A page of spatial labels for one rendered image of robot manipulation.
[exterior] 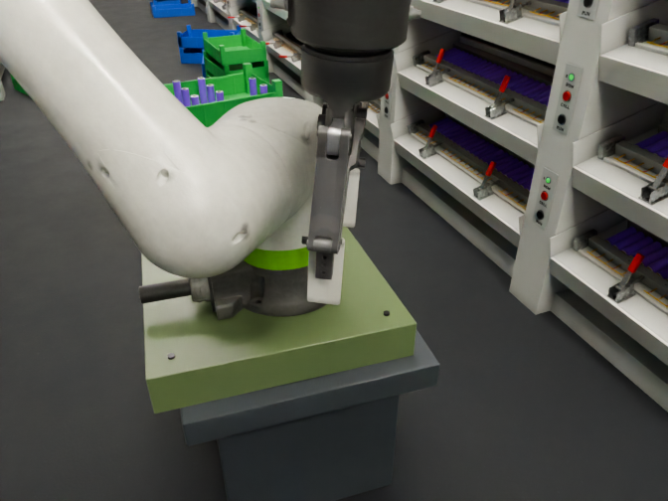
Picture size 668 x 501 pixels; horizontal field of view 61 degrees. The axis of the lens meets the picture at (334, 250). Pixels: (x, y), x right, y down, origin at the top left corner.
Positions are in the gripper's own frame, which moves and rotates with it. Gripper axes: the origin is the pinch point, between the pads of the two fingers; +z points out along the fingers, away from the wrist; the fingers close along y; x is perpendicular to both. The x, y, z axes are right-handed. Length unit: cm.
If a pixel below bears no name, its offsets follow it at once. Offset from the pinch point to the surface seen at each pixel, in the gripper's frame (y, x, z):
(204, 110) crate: -72, -38, 16
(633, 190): -43, 46, 10
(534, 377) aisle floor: -33, 37, 46
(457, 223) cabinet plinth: -87, 25, 46
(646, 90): -46, 43, -6
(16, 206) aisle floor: -85, -102, 56
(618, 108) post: -58, 44, 1
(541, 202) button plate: -58, 36, 22
